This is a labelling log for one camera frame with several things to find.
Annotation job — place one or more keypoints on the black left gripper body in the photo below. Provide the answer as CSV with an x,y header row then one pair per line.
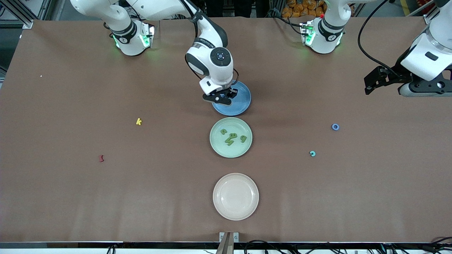
x,y
393,75

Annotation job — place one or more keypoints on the green letter B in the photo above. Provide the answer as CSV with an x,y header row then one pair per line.
x,y
233,135

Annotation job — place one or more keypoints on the green letter g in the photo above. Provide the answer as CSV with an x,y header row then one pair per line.
x,y
243,140

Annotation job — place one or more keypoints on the green letter N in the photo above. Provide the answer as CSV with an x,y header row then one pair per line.
x,y
229,142

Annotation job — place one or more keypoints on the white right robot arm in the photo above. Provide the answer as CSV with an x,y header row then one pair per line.
x,y
219,76

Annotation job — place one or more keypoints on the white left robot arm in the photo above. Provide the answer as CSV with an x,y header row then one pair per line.
x,y
423,63

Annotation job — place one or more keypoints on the blue plate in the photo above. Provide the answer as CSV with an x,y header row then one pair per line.
x,y
242,106

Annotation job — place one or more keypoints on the green plate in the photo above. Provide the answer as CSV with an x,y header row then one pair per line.
x,y
220,150

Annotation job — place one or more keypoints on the blue letter O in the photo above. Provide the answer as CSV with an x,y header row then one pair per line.
x,y
332,127

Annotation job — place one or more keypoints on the beige plate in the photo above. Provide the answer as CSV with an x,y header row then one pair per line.
x,y
235,196

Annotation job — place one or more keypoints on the bag of oranges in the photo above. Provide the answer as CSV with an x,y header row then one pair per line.
x,y
303,7

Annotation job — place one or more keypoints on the brown table cover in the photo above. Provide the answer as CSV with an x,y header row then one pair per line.
x,y
176,211

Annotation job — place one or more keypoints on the aluminium frame post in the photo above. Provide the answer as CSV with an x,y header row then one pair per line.
x,y
27,23
428,19

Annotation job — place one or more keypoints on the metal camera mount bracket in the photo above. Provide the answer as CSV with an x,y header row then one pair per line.
x,y
229,243

